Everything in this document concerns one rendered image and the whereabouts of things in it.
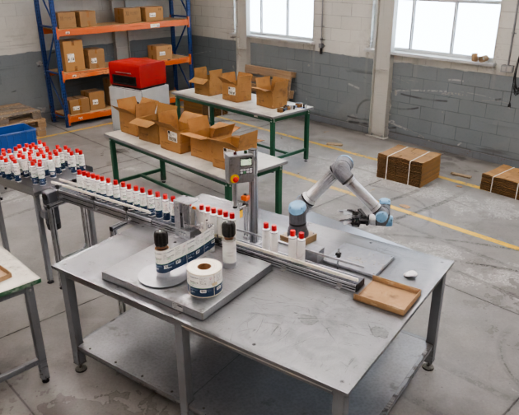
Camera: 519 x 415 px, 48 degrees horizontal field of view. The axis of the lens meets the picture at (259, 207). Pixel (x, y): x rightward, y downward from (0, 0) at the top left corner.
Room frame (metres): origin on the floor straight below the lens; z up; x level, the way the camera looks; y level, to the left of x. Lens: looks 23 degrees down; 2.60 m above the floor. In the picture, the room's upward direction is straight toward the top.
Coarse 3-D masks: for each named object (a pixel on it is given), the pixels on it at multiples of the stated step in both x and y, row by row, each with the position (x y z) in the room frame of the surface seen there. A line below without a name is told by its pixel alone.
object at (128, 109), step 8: (120, 104) 6.63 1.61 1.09; (128, 104) 6.70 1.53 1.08; (136, 104) 6.36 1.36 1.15; (144, 104) 6.43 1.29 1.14; (152, 104) 6.51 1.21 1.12; (120, 112) 6.56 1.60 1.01; (128, 112) 6.37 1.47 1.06; (136, 112) 6.36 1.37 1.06; (144, 112) 6.44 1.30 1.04; (152, 112) 6.52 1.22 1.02; (120, 120) 6.57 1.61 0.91; (128, 120) 6.47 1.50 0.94; (120, 128) 6.59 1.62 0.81; (128, 128) 6.48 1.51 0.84; (136, 128) 6.35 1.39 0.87; (136, 136) 6.37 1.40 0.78
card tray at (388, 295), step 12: (372, 288) 2.92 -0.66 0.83; (384, 288) 2.92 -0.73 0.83; (396, 288) 2.92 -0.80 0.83; (408, 288) 2.89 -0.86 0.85; (360, 300) 2.79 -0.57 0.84; (372, 300) 2.75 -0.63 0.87; (384, 300) 2.80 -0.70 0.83; (396, 300) 2.80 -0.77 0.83; (408, 300) 2.80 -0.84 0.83; (396, 312) 2.66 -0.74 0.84
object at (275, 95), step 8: (256, 80) 7.95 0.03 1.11; (264, 80) 8.04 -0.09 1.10; (272, 80) 8.08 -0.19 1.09; (280, 80) 7.97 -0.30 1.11; (288, 80) 7.86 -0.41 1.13; (256, 88) 7.74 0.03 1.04; (264, 88) 8.02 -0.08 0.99; (272, 88) 8.06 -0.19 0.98; (280, 88) 7.73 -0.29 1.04; (256, 96) 7.91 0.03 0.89; (264, 96) 7.77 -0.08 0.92; (272, 96) 7.66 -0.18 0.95; (280, 96) 7.74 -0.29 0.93; (256, 104) 7.91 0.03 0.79; (264, 104) 7.77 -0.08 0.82; (272, 104) 7.66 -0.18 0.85; (280, 104) 7.74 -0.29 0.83
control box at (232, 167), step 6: (246, 150) 3.60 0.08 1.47; (228, 156) 3.47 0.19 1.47; (234, 156) 3.48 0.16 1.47; (240, 156) 3.49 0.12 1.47; (246, 156) 3.50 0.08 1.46; (252, 156) 3.51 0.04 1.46; (228, 162) 3.47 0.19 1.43; (234, 162) 3.47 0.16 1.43; (252, 162) 3.51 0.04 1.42; (228, 168) 3.47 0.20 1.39; (234, 168) 3.47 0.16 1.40; (240, 168) 3.49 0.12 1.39; (228, 174) 3.48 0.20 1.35; (234, 174) 3.47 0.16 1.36; (246, 174) 3.50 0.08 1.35; (252, 174) 3.51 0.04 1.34; (228, 180) 3.48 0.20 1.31; (240, 180) 3.49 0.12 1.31; (246, 180) 3.50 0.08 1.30; (252, 180) 3.51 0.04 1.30
